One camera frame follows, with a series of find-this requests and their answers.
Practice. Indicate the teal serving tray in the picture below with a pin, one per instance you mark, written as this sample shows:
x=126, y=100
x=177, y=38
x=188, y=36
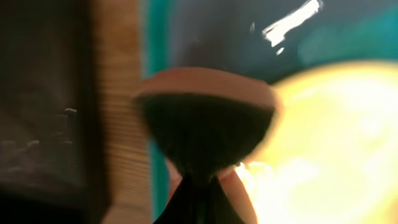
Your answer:
x=268, y=41

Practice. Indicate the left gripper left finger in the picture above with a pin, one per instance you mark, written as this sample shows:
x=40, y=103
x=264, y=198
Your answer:
x=182, y=207

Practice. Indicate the black rectangular tray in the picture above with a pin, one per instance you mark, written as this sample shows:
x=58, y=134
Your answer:
x=52, y=165

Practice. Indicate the green and pink sponge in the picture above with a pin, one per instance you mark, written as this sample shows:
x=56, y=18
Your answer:
x=205, y=120

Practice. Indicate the yellow green plate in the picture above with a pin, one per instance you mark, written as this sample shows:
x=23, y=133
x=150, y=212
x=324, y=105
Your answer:
x=330, y=155

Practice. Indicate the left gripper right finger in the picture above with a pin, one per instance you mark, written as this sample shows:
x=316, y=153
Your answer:
x=218, y=208

